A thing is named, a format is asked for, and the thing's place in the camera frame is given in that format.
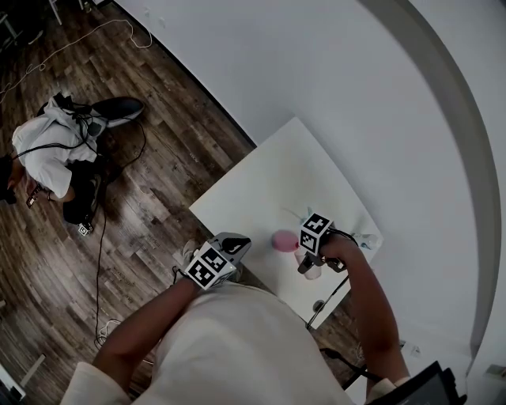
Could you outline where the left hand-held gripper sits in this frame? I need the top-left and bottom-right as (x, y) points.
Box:
(183, 232), (253, 293)

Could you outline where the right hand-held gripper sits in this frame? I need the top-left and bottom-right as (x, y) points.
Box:
(296, 213), (346, 275)

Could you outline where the pink dimpled glass cup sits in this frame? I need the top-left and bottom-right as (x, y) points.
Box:
(294, 249), (323, 281)

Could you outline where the red pink bottle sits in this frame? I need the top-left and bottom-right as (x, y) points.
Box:
(270, 229), (301, 254)

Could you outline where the person's left forearm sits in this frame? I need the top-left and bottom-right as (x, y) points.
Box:
(91, 276), (201, 396)

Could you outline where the person's right forearm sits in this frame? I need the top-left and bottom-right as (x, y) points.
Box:
(319, 236), (412, 383)

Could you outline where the small clear white-capped bottle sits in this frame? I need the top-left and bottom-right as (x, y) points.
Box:
(349, 232), (380, 250)

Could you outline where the person's left shoe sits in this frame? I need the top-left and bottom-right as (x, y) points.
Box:
(173, 239), (209, 278)

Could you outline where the white square table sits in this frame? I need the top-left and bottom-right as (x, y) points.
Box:
(188, 116), (383, 330)

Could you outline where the person's beige shirt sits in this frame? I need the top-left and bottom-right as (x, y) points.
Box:
(59, 282), (412, 405)

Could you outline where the white board with wooden legs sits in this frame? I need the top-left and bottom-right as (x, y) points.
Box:
(0, 354), (47, 401)

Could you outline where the black floor cable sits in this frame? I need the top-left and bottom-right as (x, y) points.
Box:
(93, 122), (147, 351)

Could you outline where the white floor cable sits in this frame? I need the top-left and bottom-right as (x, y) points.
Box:
(0, 17), (153, 100)

